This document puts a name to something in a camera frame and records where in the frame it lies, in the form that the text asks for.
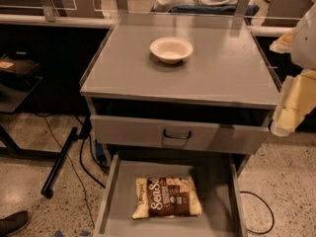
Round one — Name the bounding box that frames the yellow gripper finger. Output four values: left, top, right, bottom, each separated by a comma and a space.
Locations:
270, 30, 294, 53
271, 70, 316, 136

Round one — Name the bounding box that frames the brown chip bag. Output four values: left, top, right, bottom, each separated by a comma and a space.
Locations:
132, 176, 201, 219

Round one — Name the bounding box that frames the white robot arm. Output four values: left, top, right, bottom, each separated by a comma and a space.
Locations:
270, 5, 316, 136

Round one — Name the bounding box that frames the grey drawer cabinet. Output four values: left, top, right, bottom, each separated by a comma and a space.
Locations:
79, 13, 282, 170

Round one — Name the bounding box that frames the grey top drawer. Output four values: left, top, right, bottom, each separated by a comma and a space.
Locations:
91, 115, 269, 154

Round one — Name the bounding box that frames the grey open middle drawer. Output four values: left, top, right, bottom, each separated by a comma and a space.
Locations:
93, 153, 249, 237

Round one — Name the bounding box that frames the white bowl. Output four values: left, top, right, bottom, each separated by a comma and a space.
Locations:
150, 38, 194, 64

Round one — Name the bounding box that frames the black stand leg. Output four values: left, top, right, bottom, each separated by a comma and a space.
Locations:
40, 127, 77, 198

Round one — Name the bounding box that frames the dark side table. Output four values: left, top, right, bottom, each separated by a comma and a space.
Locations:
0, 55, 61, 160

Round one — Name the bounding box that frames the black drawer handle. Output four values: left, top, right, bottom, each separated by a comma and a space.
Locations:
163, 129, 192, 140

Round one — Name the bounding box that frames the black cable at right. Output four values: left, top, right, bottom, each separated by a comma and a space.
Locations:
239, 191, 276, 235

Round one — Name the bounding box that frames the black floor cable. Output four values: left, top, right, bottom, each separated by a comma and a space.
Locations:
33, 112, 110, 230

